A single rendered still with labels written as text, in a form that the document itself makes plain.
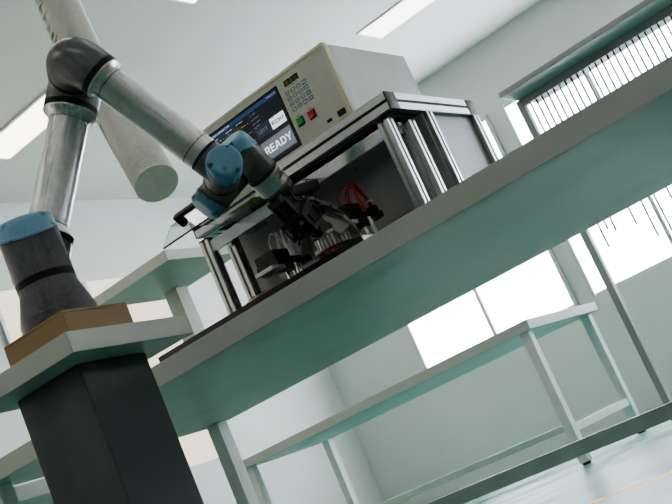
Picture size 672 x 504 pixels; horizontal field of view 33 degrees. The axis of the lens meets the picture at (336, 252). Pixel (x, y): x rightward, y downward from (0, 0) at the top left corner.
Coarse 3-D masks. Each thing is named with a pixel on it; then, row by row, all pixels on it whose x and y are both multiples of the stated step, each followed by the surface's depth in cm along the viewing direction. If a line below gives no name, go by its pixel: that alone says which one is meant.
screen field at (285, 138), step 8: (288, 128) 278; (272, 136) 281; (280, 136) 280; (288, 136) 278; (264, 144) 283; (272, 144) 281; (280, 144) 280; (288, 144) 278; (272, 152) 281; (280, 152) 280
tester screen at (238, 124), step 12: (276, 96) 280; (252, 108) 284; (264, 108) 282; (276, 108) 280; (240, 120) 286; (252, 120) 284; (264, 120) 282; (288, 120) 278; (228, 132) 289; (252, 132) 285; (276, 132) 280; (276, 156) 281
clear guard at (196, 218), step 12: (300, 180) 279; (252, 192) 272; (240, 204) 277; (252, 204) 281; (264, 204) 286; (192, 216) 265; (204, 216) 259; (228, 216) 283; (240, 216) 287; (180, 228) 265; (192, 228) 260; (168, 240) 266
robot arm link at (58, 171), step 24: (48, 96) 238; (72, 96) 236; (48, 120) 238; (72, 120) 236; (96, 120) 242; (48, 144) 235; (72, 144) 235; (48, 168) 232; (72, 168) 234; (48, 192) 231; (72, 192) 234; (72, 240) 232
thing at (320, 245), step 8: (344, 232) 251; (352, 232) 252; (320, 240) 252; (328, 240) 251; (336, 240) 251; (344, 240) 251; (312, 248) 256; (320, 248) 252; (328, 248) 251; (336, 248) 257; (320, 256) 254
